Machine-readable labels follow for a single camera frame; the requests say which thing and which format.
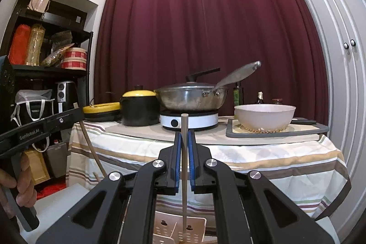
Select black flat box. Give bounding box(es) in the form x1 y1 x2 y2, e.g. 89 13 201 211
43 1 88 30

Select dark red curtain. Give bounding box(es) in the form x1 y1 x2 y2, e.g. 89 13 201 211
93 0 329 130

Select brown paper gift bag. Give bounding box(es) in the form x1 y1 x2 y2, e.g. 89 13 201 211
31 0 51 13

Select woven placemat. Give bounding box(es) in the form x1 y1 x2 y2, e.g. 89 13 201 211
232 121 295 134

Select grey bin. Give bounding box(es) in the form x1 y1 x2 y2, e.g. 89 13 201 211
43 142 69 179

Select red striped round tin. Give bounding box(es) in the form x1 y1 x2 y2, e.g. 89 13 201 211
61 47 88 71

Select colourful snack packet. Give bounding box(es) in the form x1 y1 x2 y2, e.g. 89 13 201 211
40 43 75 67

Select red rug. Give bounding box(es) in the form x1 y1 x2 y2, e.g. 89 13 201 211
36 177 69 200

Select black air fryer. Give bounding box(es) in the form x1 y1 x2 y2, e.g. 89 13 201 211
54 81 78 113

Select person's left hand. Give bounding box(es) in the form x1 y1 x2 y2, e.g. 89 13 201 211
0 153 38 207

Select red package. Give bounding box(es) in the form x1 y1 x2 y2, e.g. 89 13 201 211
8 24 31 65

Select black handled knife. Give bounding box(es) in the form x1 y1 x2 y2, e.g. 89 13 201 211
290 117 317 125

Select beige table mat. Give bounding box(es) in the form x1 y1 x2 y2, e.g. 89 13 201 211
104 118 322 144

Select steel frying pan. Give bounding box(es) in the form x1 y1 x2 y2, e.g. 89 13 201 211
154 60 261 113

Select grey tray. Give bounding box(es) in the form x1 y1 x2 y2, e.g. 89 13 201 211
225 118 330 138

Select black metal shelf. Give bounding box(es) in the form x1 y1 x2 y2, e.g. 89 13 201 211
0 0 94 184

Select white bowl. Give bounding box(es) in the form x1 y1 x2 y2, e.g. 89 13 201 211
234 104 296 131

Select dark snack bag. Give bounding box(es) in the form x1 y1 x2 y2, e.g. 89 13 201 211
51 31 73 51

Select white perforated plastic basket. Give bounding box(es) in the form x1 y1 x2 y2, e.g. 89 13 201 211
153 210 207 244

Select green olive oil bottle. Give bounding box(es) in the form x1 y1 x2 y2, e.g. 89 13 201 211
233 81 243 106

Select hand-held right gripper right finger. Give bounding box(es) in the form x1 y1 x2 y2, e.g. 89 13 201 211
188 130 341 244

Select yellow black flat pan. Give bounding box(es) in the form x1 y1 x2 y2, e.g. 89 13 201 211
83 102 121 122

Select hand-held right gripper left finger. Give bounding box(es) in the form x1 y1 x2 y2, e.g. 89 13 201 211
36 131 182 244

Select black pot with yellow lid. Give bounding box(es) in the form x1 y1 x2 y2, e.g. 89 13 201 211
119 85 161 127

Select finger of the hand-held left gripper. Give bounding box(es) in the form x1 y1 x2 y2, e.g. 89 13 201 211
0 107 85 160

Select pan lid with black handle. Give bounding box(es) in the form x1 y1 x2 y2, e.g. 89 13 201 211
156 67 229 90

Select white wardrobe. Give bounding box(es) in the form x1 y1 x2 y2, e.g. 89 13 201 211
273 0 366 233

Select white induction cooker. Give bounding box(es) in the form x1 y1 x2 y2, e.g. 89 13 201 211
159 110 219 130

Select black tote bag white handles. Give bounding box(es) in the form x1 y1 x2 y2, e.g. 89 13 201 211
11 90 55 127

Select striped tablecloth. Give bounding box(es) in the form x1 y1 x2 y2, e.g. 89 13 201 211
67 118 352 219

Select gold package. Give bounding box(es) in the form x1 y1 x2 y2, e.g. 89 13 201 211
25 24 46 66

